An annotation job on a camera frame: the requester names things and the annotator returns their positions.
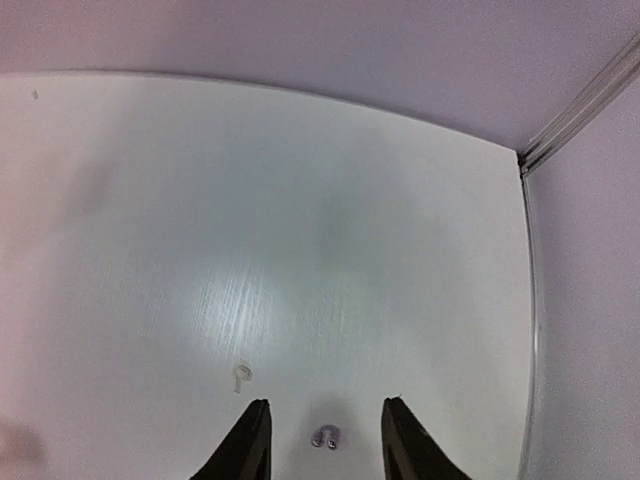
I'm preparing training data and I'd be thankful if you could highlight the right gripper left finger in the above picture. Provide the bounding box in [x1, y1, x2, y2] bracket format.
[190, 399, 272, 480]

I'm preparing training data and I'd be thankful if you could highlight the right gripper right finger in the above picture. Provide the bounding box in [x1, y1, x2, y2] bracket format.
[381, 397, 470, 480]

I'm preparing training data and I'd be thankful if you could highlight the purple earbud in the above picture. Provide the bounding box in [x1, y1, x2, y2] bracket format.
[310, 424, 341, 450]

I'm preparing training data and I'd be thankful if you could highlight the white earbud near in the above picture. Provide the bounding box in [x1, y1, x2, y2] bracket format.
[234, 363, 253, 394]

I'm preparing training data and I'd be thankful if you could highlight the right aluminium frame post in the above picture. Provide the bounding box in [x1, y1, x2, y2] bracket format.
[518, 32, 639, 178]

